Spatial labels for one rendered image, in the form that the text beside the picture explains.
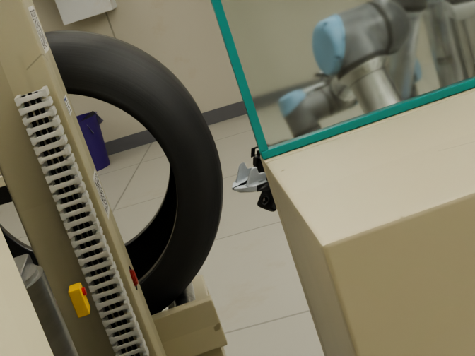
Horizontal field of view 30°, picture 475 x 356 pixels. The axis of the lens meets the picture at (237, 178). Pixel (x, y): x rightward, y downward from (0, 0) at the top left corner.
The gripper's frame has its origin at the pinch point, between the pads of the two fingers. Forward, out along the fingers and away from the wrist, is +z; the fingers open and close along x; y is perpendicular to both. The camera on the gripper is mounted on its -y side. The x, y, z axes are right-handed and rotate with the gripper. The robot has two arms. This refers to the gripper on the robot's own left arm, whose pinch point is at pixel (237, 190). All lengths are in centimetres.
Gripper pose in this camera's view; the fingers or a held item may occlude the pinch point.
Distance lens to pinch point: 205.8
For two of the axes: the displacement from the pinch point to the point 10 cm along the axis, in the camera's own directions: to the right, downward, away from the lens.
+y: 0.4, -9.2, -4.0
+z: -6.7, 2.8, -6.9
